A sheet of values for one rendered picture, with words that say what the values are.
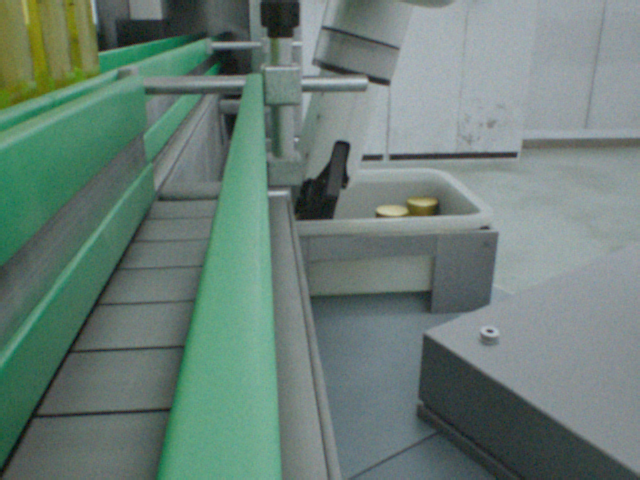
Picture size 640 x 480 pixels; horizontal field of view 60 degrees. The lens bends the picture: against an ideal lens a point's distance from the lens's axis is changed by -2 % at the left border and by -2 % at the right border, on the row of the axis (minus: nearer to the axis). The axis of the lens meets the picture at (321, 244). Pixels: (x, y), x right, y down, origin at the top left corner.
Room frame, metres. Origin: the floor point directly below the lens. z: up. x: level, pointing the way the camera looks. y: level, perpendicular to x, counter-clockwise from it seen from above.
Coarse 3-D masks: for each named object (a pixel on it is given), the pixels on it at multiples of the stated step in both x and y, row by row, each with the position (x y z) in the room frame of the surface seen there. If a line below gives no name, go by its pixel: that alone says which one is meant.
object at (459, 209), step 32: (352, 192) 0.60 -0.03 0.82; (384, 192) 0.60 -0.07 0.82; (416, 192) 0.60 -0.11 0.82; (448, 192) 0.56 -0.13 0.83; (320, 224) 0.43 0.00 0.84; (352, 224) 0.44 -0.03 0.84; (384, 224) 0.44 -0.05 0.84; (416, 224) 0.44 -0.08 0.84; (448, 224) 0.44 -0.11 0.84; (480, 224) 0.45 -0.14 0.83
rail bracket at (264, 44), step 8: (264, 32) 1.03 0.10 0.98; (208, 40) 1.02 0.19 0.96; (264, 40) 1.03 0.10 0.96; (208, 48) 1.02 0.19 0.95; (216, 48) 1.03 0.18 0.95; (224, 48) 1.03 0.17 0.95; (232, 48) 1.03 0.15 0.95; (240, 48) 1.03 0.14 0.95; (248, 48) 1.03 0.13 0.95; (256, 48) 1.03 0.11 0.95; (264, 48) 1.03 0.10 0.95; (296, 48) 1.04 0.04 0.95; (264, 56) 1.04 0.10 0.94; (224, 104) 1.01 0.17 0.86; (232, 104) 1.01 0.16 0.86; (224, 112) 1.01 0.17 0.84; (232, 112) 1.01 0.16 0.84; (264, 112) 1.02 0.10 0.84; (224, 120) 1.05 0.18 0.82; (224, 128) 1.04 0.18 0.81; (224, 136) 1.02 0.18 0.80; (224, 144) 1.01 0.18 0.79
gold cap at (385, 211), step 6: (378, 210) 0.55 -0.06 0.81; (384, 210) 0.55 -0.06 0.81; (390, 210) 0.55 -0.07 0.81; (396, 210) 0.55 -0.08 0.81; (402, 210) 0.55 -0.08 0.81; (378, 216) 0.54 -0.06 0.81; (384, 216) 0.54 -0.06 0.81; (390, 216) 0.53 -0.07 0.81; (396, 216) 0.53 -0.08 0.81; (402, 216) 0.54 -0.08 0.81; (408, 216) 0.55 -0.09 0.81
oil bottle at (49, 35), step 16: (32, 0) 0.29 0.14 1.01; (48, 0) 0.31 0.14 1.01; (64, 0) 0.34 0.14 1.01; (32, 16) 0.29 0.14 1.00; (48, 16) 0.31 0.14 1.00; (64, 16) 0.33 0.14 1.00; (32, 32) 0.29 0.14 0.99; (48, 32) 0.30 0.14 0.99; (64, 32) 0.33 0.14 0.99; (32, 48) 0.29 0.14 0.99; (48, 48) 0.30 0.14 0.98; (64, 48) 0.32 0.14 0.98; (48, 64) 0.30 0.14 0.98; (64, 64) 0.32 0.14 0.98; (48, 80) 0.29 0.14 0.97; (64, 80) 0.32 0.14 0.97
